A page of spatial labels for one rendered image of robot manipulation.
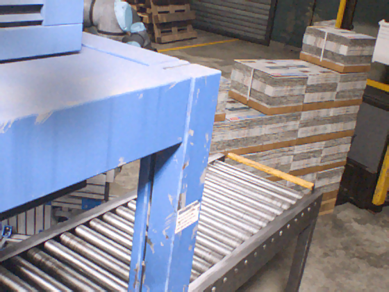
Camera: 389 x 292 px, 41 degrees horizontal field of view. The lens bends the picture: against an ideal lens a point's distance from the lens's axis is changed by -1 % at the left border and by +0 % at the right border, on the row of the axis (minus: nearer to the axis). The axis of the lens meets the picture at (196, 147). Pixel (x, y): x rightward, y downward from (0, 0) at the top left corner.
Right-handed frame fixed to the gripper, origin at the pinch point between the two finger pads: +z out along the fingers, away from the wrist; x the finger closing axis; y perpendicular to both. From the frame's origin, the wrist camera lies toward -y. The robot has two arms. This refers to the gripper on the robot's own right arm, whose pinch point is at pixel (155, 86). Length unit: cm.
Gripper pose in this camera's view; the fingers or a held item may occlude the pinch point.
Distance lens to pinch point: 272.1
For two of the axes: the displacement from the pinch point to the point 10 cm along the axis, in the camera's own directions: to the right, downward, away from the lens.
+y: 7.5, -5.6, 3.4
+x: -5.9, -3.6, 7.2
